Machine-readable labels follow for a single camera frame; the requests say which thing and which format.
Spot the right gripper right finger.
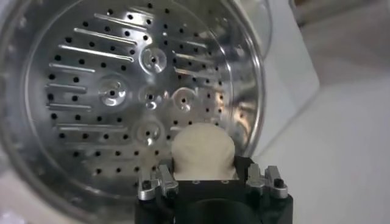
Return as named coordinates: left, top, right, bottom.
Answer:
left=234, top=155, right=289, bottom=200

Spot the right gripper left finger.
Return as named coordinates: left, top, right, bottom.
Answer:
left=136, top=159, right=180, bottom=201

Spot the white steamed baozi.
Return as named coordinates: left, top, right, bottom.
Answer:
left=170, top=122, right=237, bottom=181

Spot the stainless steel steamer basket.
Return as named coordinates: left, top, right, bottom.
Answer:
left=0, top=0, right=266, bottom=224

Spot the white electric cooking pot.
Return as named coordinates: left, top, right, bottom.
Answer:
left=231, top=0, right=274, bottom=61

